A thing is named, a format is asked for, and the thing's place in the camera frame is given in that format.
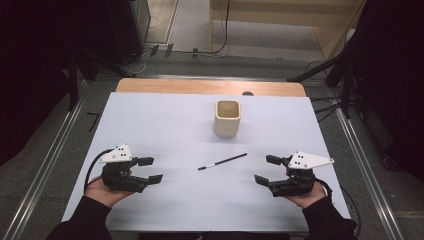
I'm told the black curtain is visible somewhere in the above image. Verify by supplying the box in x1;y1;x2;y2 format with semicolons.
349;0;424;183
0;0;111;168

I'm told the cream square cup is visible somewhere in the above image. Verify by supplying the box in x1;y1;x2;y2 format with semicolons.
213;99;242;138

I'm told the black cabinet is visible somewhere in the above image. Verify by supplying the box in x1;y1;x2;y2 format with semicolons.
106;0;152;66

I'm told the white floor cable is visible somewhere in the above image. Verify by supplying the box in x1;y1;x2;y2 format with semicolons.
131;46;158;75

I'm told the wooden table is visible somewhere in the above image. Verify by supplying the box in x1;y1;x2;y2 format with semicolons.
115;78;307;98

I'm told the black floor cable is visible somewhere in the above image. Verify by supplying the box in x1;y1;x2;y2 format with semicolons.
171;0;232;56

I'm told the bundle of black cables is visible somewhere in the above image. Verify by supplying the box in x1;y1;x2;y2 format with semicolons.
309;95;344;123

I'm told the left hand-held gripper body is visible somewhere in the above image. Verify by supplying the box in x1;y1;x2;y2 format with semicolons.
98;143;150;194

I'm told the metal floor rail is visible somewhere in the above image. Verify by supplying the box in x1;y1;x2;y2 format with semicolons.
334;108;406;240
3;96;84;240

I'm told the person's right hand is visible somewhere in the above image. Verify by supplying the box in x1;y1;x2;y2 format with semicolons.
284;169;328;210

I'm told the person's left hand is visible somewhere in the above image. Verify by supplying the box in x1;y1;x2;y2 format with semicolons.
84;169;135;208

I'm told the black metal stand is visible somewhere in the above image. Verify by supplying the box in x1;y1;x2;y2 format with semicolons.
66;46;134;113
287;33;368;119

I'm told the right hand-held gripper black cable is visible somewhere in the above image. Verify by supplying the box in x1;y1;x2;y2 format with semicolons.
313;178;363;239

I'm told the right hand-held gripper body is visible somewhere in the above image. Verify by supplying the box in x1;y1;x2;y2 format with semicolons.
267;151;335;198

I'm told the hand-held gripper black cable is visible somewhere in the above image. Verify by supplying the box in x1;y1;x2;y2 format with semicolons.
313;178;363;239
83;148;114;194

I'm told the white table mat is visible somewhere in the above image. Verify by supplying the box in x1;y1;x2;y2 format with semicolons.
61;92;352;233

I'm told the left hand-held gripper black cable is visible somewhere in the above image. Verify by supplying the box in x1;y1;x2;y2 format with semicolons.
83;148;114;194

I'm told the black angled tool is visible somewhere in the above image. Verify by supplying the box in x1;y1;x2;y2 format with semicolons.
86;112;101;133

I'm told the light wooden furniture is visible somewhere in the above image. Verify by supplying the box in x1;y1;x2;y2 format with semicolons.
208;0;368;61

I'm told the black pen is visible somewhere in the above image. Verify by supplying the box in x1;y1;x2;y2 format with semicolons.
197;152;248;171

